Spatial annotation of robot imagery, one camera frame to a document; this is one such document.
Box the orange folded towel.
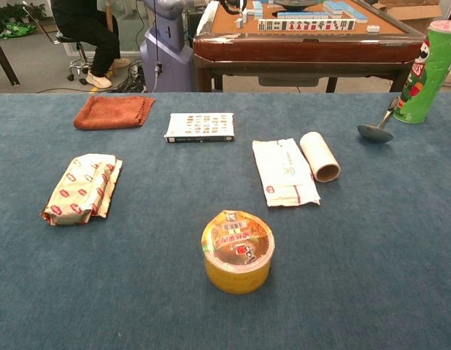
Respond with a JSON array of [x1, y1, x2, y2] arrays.
[[73, 95, 156, 131]]

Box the row of face-up mahjong tiles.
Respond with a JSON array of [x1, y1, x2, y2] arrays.
[[257, 18, 357, 32]]

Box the green potted plants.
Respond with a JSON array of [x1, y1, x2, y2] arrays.
[[0, 2, 47, 40]]

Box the white paper roll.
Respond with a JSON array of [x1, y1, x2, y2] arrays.
[[299, 131, 342, 183]]

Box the green chips can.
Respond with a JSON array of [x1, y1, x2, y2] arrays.
[[392, 20, 451, 125]]

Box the blue felt table cover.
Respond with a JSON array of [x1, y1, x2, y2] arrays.
[[0, 92, 451, 350]]

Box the cardboard box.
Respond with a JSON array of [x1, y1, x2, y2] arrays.
[[378, 0, 442, 21]]

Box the cream red snack packet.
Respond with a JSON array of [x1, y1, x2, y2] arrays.
[[41, 153, 123, 227]]

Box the yellow jelly cup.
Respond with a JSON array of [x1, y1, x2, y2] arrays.
[[201, 209, 276, 295]]

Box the white wet wipes pack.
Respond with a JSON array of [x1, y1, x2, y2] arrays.
[[252, 137, 321, 208]]

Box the person in black clothes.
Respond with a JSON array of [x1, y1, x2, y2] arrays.
[[50, 0, 131, 90]]

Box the brown mahjong table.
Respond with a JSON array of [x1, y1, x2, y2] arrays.
[[192, 0, 427, 93]]

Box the black floor cable bundle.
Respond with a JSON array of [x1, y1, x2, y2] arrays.
[[108, 61, 148, 93]]

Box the metal ladle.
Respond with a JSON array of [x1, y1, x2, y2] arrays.
[[357, 96, 401, 144]]

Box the dark table leg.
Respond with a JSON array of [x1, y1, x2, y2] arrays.
[[0, 31, 21, 88]]

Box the white box with small pictures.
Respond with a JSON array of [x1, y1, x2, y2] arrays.
[[163, 112, 236, 144]]

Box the black swivel stool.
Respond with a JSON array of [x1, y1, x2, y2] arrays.
[[55, 31, 99, 85]]

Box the hanging black pendant cable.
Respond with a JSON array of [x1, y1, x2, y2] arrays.
[[152, 0, 164, 92]]

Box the blue robot base column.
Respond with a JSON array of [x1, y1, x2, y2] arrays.
[[139, 0, 212, 93]]

